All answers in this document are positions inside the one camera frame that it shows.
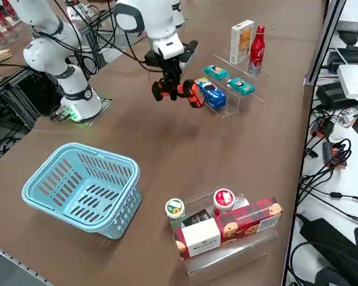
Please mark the white cup green lid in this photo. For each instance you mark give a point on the white cup green lid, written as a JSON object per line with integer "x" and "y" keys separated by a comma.
{"x": 175, "y": 208}

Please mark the teal snack packet yellow print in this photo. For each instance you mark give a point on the teal snack packet yellow print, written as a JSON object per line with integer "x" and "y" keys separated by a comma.
{"x": 216, "y": 72}

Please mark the grey hub orange ports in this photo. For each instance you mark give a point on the grey hub orange ports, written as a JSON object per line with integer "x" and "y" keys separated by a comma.
{"x": 323, "y": 128}
{"x": 328, "y": 152}

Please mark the stacked wooden boards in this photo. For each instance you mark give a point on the stacked wooden boards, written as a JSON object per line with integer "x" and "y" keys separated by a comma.
{"x": 1, "y": 56}

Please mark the small black box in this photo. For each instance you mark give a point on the small black box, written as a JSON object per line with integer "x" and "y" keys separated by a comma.
{"x": 195, "y": 219}

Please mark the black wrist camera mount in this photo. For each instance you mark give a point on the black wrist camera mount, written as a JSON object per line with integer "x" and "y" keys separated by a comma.
{"x": 191, "y": 50}

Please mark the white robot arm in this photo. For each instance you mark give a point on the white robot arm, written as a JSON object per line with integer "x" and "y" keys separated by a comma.
{"x": 182, "y": 19}
{"x": 74, "y": 83}

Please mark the teal snack packet red-dressed girl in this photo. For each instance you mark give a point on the teal snack packet red-dressed girl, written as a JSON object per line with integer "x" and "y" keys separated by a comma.
{"x": 241, "y": 86}

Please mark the red Coca-Cola bottle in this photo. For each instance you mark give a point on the red Coca-Cola bottle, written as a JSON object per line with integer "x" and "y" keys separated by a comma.
{"x": 256, "y": 50}

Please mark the white power strip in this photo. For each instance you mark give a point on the white power strip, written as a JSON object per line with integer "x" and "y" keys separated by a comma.
{"x": 353, "y": 80}

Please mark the white yellow Franzzi cookie box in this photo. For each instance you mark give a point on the white yellow Franzzi cookie box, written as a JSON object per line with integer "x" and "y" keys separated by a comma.
{"x": 241, "y": 41}

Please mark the light blue shopping basket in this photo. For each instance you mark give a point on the light blue shopping basket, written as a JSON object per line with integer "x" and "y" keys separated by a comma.
{"x": 77, "y": 220}

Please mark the clear acrylic stepped shelf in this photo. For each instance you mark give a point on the clear acrylic stepped shelf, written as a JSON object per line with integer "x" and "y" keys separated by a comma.
{"x": 231, "y": 111}
{"x": 226, "y": 262}

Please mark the aluminium table rail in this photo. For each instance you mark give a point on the aluminium table rail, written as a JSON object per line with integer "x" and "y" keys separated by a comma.
{"x": 18, "y": 262}

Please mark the black flat box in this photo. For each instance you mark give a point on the black flat box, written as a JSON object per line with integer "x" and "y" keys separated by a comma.
{"x": 355, "y": 56}

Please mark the blue Oreo cookie box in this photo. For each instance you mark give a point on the blue Oreo cookie box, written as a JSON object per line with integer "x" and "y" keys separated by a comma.
{"x": 216, "y": 96}

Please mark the black power adapter box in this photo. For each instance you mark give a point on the black power adapter box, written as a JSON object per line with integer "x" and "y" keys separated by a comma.
{"x": 331, "y": 95}

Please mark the aluminium frame post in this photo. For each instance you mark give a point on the aluminium frame post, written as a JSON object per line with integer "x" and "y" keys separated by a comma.
{"x": 323, "y": 44}

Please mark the orange black barcode scanner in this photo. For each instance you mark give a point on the orange black barcode scanner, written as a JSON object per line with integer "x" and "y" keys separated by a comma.
{"x": 195, "y": 96}

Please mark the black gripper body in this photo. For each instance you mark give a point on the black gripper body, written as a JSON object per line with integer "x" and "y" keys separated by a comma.
{"x": 171, "y": 67}

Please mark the white cup red lid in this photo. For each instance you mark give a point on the white cup red lid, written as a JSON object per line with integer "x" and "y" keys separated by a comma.
{"x": 223, "y": 199}

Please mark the red tartan Walkers cookie box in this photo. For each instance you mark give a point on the red tartan Walkers cookie box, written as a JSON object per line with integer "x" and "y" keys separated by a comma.
{"x": 241, "y": 220}

